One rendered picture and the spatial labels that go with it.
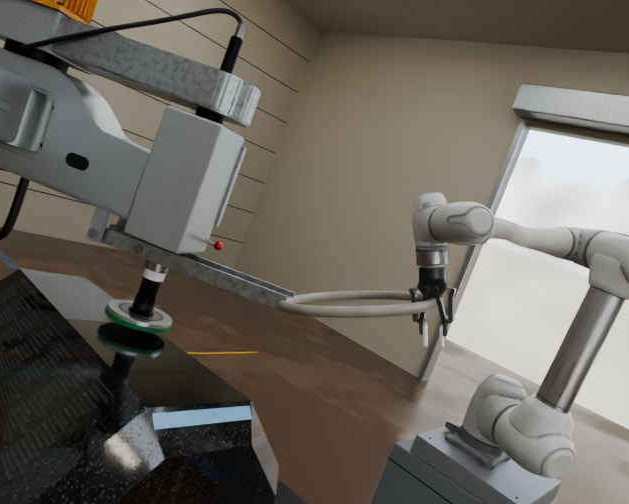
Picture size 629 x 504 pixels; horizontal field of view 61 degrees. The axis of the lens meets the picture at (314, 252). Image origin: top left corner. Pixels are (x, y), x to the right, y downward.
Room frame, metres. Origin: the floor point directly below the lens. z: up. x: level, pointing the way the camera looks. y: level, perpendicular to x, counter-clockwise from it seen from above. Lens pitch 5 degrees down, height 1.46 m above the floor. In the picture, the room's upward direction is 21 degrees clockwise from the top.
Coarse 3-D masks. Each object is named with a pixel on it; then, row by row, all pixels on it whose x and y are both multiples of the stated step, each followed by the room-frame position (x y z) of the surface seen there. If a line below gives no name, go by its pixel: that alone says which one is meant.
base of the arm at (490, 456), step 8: (448, 424) 1.87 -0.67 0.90; (456, 424) 1.87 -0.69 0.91; (456, 432) 1.83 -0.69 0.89; (464, 432) 1.78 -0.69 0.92; (448, 440) 1.78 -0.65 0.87; (456, 440) 1.77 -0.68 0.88; (464, 440) 1.76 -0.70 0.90; (472, 440) 1.75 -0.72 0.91; (464, 448) 1.75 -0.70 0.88; (472, 448) 1.74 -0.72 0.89; (480, 448) 1.73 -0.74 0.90; (488, 448) 1.73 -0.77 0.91; (496, 448) 1.73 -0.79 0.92; (472, 456) 1.73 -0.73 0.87; (480, 456) 1.72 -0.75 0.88; (488, 456) 1.72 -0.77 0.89; (496, 456) 1.74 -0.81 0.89; (504, 456) 1.78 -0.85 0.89; (488, 464) 1.69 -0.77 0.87; (496, 464) 1.73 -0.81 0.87
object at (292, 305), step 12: (288, 300) 1.66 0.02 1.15; (300, 300) 1.75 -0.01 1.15; (312, 300) 1.80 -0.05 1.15; (324, 300) 1.83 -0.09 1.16; (408, 300) 1.78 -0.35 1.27; (420, 300) 1.71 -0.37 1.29; (432, 300) 1.52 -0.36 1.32; (288, 312) 1.51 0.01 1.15; (300, 312) 1.46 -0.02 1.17; (312, 312) 1.43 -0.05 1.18; (324, 312) 1.41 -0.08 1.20; (336, 312) 1.40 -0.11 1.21; (348, 312) 1.40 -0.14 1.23; (360, 312) 1.39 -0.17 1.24; (372, 312) 1.39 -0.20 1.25; (384, 312) 1.40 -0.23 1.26; (396, 312) 1.41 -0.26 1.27; (408, 312) 1.43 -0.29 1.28; (420, 312) 1.46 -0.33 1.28
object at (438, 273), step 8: (424, 272) 1.52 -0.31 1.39; (432, 272) 1.51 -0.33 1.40; (440, 272) 1.52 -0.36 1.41; (424, 280) 1.55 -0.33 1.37; (432, 280) 1.52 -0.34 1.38; (440, 280) 1.53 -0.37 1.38; (432, 288) 1.54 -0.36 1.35; (440, 288) 1.53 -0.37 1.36; (432, 296) 1.54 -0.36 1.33; (440, 296) 1.53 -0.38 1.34
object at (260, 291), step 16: (112, 224) 1.83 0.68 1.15; (112, 240) 1.70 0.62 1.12; (128, 240) 1.70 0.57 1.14; (144, 256) 1.69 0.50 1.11; (160, 256) 1.68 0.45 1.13; (176, 256) 1.67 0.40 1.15; (192, 256) 1.78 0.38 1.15; (192, 272) 1.66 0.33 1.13; (208, 272) 1.65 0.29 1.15; (224, 272) 1.65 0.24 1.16; (240, 272) 1.75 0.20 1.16; (224, 288) 1.64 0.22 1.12; (240, 288) 1.63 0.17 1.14; (256, 288) 1.62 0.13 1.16; (272, 288) 1.73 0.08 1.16; (272, 304) 1.61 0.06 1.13
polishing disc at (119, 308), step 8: (112, 304) 1.71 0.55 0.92; (120, 304) 1.74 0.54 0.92; (128, 304) 1.77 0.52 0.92; (112, 312) 1.65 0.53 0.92; (120, 312) 1.66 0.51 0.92; (128, 312) 1.69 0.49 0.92; (160, 312) 1.81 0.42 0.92; (128, 320) 1.64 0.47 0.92; (136, 320) 1.64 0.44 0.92; (144, 320) 1.67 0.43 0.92; (152, 320) 1.70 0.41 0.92; (160, 320) 1.73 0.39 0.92; (168, 320) 1.76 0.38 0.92; (160, 328) 1.69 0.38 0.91
